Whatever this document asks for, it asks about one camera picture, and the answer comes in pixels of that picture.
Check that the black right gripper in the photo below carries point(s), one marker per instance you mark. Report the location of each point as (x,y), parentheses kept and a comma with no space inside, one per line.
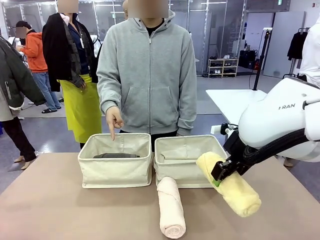
(236,152)

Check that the yellow towel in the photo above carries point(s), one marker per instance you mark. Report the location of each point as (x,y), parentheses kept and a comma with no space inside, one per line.
(235,192)

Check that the dark grey towel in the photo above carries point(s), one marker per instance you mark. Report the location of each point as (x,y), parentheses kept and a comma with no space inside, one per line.
(117,155)

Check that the person's left forearm grey sleeve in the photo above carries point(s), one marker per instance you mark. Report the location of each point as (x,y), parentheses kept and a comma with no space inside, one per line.
(187,107)

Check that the person's right forearm grey sleeve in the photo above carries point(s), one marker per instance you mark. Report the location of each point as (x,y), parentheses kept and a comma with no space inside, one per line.
(107,92)

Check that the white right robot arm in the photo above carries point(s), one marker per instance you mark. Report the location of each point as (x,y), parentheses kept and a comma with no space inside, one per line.
(275,117)

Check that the person's right hand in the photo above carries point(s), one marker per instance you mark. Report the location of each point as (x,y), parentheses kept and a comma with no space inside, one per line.
(113,118)

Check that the bystander bare hand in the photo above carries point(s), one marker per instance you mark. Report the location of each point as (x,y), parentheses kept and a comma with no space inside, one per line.
(81,84)

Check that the beige fabric basket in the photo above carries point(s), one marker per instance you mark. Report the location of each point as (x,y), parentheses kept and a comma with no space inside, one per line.
(117,170)
(182,167)

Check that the pink rolled towel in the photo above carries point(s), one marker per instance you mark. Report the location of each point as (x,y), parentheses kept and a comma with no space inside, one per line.
(171,207)

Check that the white folding table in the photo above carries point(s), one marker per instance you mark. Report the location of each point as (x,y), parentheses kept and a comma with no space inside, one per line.
(225,102)

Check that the wooden shoe rack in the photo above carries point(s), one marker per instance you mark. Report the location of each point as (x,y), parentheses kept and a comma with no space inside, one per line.
(223,67)

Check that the black equipment cases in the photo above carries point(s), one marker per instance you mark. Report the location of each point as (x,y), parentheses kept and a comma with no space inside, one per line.
(247,58)

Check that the black garment rack base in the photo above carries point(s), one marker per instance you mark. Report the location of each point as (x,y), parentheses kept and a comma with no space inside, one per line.
(290,76)

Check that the black tripod pole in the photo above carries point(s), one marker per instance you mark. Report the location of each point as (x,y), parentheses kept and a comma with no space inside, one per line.
(260,60)

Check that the person in grey hoodie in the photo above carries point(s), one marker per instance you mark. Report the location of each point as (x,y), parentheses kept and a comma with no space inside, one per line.
(150,75)

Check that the black hanging garment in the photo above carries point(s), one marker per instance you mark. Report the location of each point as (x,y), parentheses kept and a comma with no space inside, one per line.
(296,46)

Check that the bystander in white shirt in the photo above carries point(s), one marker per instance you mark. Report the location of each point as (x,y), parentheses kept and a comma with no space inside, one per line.
(311,50)

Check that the bystander black coat yellow skirt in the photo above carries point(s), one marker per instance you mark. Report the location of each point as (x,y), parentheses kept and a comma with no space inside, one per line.
(75,62)

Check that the bystander in orange hoodie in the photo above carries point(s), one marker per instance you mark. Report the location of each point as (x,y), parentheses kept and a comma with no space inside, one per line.
(36,52)

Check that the bystander in dark green jacket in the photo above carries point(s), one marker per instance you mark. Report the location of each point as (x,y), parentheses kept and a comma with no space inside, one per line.
(15,75)

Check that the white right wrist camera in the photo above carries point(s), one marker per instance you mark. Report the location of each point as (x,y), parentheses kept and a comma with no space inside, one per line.
(228,128)

